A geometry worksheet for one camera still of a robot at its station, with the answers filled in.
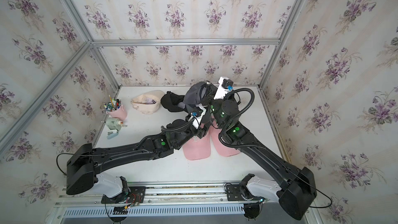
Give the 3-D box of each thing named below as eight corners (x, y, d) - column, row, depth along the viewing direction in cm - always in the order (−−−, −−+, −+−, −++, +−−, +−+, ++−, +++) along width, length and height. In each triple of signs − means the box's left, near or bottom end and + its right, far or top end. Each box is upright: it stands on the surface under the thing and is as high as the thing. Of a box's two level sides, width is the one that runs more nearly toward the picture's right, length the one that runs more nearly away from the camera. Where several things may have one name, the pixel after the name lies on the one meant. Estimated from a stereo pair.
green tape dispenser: (109, 131, 97) (103, 124, 91) (112, 124, 100) (106, 117, 94) (122, 131, 97) (117, 124, 91) (125, 124, 100) (120, 117, 94)
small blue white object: (108, 139, 94) (106, 137, 92) (109, 133, 97) (107, 131, 95) (118, 136, 95) (116, 135, 93) (118, 130, 98) (116, 128, 96)
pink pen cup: (110, 120, 100) (101, 109, 91) (116, 107, 107) (108, 96, 98) (125, 120, 100) (117, 109, 91) (130, 107, 108) (123, 96, 98)
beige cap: (131, 115, 104) (126, 108, 98) (137, 97, 115) (134, 89, 109) (160, 116, 105) (157, 109, 98) (164, 97, 116) (162, 90, 109)
